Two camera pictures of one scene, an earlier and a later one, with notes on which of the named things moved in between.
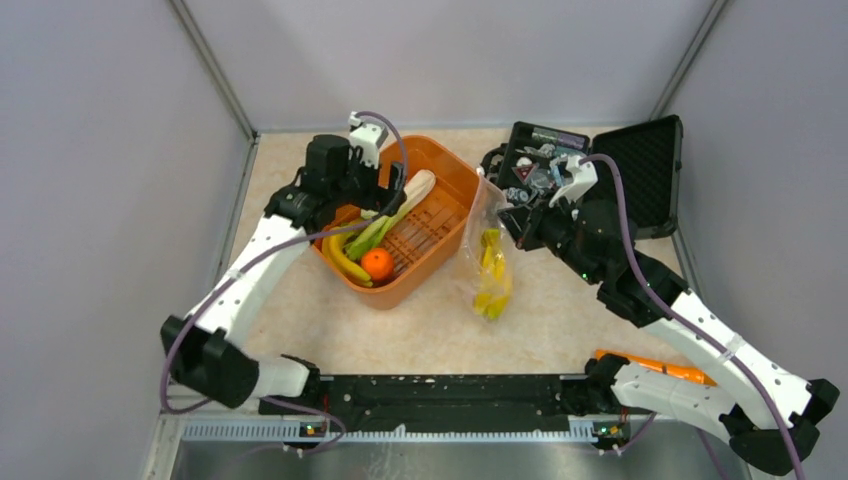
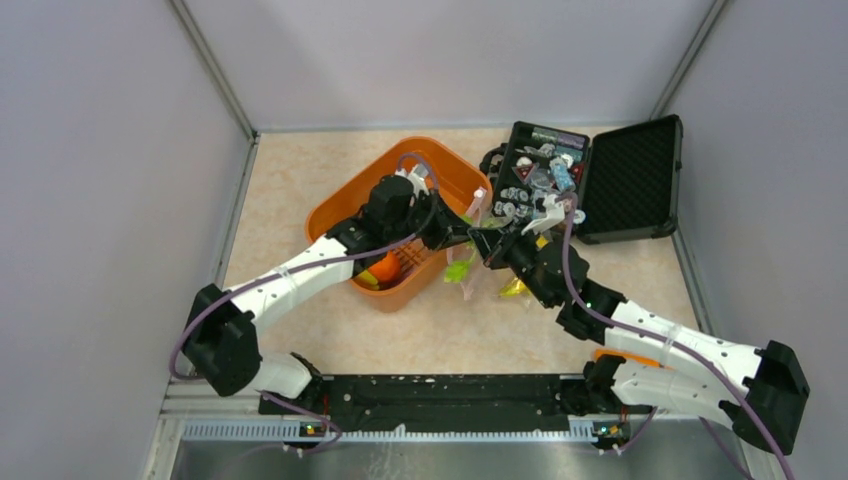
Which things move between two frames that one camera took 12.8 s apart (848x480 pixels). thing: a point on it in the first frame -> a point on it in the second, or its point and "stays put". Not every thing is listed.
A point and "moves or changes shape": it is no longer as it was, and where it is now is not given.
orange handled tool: (662, 368) stays put
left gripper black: (378, 197) -> (449, 228)
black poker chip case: (646, 158) stays put
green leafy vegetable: (368, 232) moves or changes shape
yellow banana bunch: (493, 299) -> (515, 289)
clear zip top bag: (485, 261) moves or changes shape
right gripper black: (521, 216) -> (494, 244)
